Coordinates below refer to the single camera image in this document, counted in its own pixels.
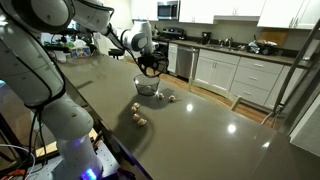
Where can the robot mounting platform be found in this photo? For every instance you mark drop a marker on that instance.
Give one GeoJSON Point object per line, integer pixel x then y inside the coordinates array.
{"type": "Point", "coordinates": [106, 160]}

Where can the black round stool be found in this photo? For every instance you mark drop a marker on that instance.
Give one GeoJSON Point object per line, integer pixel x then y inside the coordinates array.
{"type": "Point", "coordinates": [116, 52]}

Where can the stainless steel microwave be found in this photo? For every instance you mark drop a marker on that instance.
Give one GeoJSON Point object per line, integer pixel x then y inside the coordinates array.
{"type": "Point", "coordinates": [167, 10]}

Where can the chrome sink faucet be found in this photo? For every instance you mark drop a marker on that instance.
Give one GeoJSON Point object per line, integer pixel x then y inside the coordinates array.
{"type": "Point", "coordinates": [228, 41]}

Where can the metal camera tripod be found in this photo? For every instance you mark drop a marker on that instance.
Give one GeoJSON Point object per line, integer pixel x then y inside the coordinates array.
{"type": "Point", "coordinates": [300, 100]}

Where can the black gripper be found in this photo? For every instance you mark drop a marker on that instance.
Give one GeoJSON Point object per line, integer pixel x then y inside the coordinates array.
{"type": "Point", "coordinates": [148, 59]}

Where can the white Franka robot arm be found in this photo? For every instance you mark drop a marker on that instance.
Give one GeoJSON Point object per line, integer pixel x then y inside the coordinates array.
{"type": "Point", "coordinates": [30, 66]}

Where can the stainless steel dishwasher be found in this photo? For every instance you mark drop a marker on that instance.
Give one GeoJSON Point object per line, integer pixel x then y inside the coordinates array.
{"type": "Point", "coordinates": [186, 63]}

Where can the dark sink countertop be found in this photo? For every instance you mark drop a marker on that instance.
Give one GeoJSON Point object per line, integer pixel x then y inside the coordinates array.
{"type": "Point", "coordinates": [286, 59]}

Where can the black stove range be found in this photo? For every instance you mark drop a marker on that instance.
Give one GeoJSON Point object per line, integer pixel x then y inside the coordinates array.
{"type": "Point", "coordinates": [173, 33]}

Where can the white wall cabinets above sink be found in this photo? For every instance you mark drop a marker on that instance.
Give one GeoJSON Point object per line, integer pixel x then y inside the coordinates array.
{"type": "Point", "coordinates": [283, 13]}

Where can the dish rack with dishes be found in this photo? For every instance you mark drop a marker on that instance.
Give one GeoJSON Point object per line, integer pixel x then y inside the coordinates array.
{"type": "Point", "coordinates": [263, 47]}

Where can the wooden cutting board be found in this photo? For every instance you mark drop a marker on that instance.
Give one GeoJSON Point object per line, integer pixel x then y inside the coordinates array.
{"type": "Point", "coordinates": [273, 37]}

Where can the small tan food object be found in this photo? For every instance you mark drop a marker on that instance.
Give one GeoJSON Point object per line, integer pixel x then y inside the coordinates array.
{"type": "Point", "coordinates": [161, 96]}
{"type": "Point", "coordinates": [133, 109]}
{"type": "Point", "coordinates": [136, 105]}
{"type": "Point", "coordinates": [142, 122]}
{"type": "Point", "coordinates": [171, 98]}
{"type": "Point", "coordinates": [136, 117]}

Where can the blue tissue box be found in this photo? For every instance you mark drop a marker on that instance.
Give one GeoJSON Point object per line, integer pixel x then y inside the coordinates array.
{"type": "Point", "coordinates": [80, 52]}

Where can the white wooden chair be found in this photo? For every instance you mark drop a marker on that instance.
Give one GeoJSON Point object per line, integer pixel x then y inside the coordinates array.
{"type": "Point", "coordinates": [192, 71]}

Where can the white sink base cabinets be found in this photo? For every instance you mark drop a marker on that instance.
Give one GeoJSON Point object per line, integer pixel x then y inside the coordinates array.
{"type": "Point", "coordinates": [216, 71]}

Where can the black coffee maker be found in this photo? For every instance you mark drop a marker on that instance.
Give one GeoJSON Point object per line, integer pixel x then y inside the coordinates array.
{"type": "Point", "coordinates": [206, 38]}

